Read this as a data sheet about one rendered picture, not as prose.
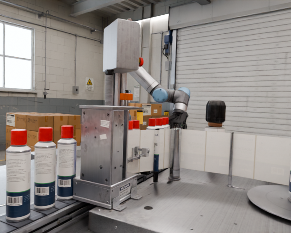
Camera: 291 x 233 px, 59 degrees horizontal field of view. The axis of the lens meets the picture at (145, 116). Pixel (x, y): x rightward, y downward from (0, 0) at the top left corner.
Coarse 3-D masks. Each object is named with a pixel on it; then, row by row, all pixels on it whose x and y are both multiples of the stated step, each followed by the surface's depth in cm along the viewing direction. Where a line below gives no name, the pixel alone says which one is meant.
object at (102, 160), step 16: (96, 112) 67; (112, 112) 65; (128, 112) 71; (96, 128) 67; (112, 128) 65; (96, 144) 67; (112, 144) 65; (96, 160) 67; (112, 160) 65; (80, 176) 70; (96, 176) 67; (112, 176) 66; (128, 176) 74; (80, 192) 70; (96, 192) 67; (112, 192) 66; (128, 192) 73
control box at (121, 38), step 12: (120, 24) 98; (132, 24) 100; (108, 36) 107; (120, 36) 98; (132, 36) 101; (108, 48) 107; (120, 48) 99; (132, 48) 101; (108, 60) 107; (120, 60) 99; (132, 60) 101; (120, 72) 111
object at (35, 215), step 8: (56, 200) 71; (72, 200) 71; (32, 208) 65; (56, 208) 66; (0, 216) 60; (32, 216) 60; (40, 216) 61; (0, 224) 56; (8, 224) 57; (16, 224) 56; (24, 224) 57; (0, 232) 53; (8, 232) 53
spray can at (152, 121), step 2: (150, 118) 119; (152, 118) 120; (154, 118) 120; (150, 120) 118; (152, 120) 118; (154, 120) 119; (150, 122) 118; (152, 122) 118; (154, 122) 119; (148, 124) 120; (150, 124) 118; (152, 124) 118; (154, 124) 119; (148, 126) 120; (150, 126) 119; (152, 126) 118; (154, 126) 119; (146, 128) 119; (148, 128) 118; (150, 128) 118; (152, 128) 118; (154, 128) 118; (156, 128) 119
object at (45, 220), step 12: (168, 168) 125; (72, 204) 69; (84, 204) 72; (48, 216) 61; (60, 216) 64; (72, 216) 68; (84, 216) 72; (24, 228) 55; (36, 228) 59; (48, 228) 61; (60, 228) 64
